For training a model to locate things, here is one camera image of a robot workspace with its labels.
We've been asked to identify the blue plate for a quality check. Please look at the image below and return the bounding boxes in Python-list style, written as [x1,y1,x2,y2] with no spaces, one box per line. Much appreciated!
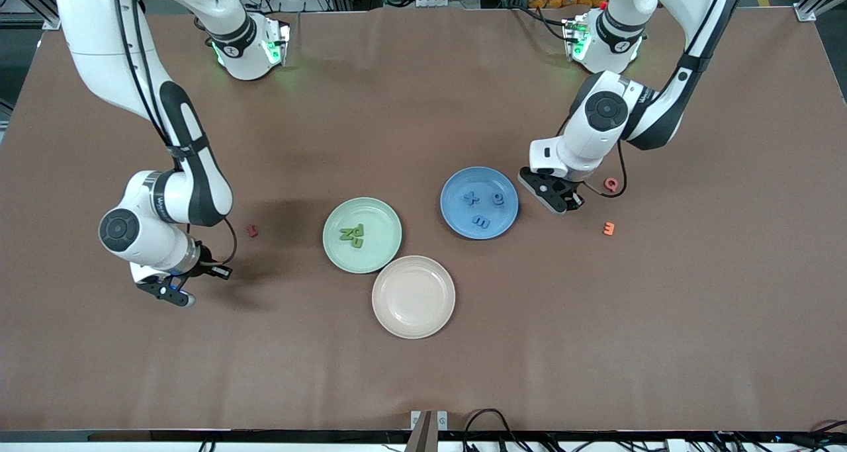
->
[440,166,520,241]

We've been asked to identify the light green plate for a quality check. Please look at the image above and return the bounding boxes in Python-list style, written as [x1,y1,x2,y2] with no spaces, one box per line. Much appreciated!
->
[322,197,403,275]

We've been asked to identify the pale pink plate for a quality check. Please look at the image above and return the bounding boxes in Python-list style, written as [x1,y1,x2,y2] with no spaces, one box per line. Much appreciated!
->
[371,255,457,340]

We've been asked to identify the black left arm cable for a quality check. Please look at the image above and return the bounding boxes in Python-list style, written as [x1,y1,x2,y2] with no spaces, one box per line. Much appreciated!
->
[559,118,629,199]

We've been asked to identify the black base cable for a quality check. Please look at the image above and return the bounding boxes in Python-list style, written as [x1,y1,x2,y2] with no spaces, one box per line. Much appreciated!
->
[500,0,571,29]

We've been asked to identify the black cable loop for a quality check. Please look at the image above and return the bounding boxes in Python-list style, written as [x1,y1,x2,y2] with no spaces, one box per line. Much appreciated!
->
[462,408,530,452]

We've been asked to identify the small metal bracket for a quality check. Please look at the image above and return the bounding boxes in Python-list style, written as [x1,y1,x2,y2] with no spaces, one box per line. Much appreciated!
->
[410,410,449,452]

